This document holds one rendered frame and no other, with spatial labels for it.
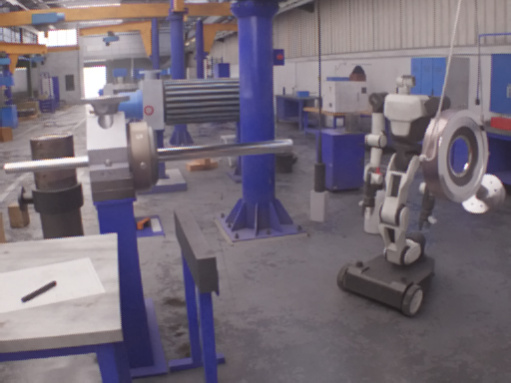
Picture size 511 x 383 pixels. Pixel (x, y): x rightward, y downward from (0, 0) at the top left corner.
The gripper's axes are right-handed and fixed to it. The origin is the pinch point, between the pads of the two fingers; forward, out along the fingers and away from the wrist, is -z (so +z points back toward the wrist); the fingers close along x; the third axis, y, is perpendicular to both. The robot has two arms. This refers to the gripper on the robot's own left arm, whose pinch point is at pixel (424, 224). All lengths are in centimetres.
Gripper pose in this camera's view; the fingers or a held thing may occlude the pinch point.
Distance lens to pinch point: 283.8
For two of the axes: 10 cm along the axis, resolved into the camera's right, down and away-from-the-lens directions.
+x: -7.4, -0.3, -6.7
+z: 1.3, -9.9, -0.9
